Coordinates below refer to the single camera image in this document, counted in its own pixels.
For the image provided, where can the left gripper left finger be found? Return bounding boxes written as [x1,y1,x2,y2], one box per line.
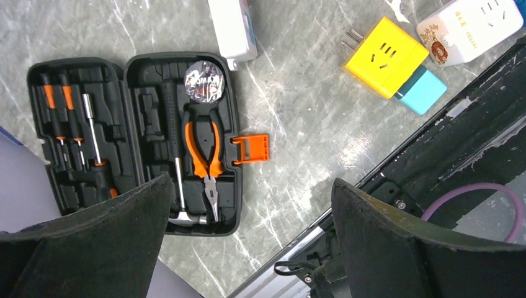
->
[1,174,173,297]

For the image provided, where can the teal small plug adapter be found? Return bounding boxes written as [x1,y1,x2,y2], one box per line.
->
[394,65,447,115]

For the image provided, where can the black aluminium base frame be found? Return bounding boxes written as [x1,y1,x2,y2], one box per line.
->
[232,38,525,297]

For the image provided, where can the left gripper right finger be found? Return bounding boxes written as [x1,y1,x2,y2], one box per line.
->
[331,178,525,297]

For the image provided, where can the black tool case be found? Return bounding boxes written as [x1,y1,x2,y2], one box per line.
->
[26,51,270,237]

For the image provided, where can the white power strip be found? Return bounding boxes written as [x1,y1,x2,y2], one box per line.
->
[208,0,258,71]

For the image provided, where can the white cube adapter with picture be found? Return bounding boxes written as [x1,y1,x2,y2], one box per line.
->
[416,0,524,67]

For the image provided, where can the yellow cube adapter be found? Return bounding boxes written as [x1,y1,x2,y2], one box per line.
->
[341,17,429,99]

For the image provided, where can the orange handled pliers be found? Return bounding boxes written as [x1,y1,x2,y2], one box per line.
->
[182,109,224,222]

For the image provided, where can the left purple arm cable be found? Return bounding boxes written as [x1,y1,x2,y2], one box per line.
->
[421,183,525,243]

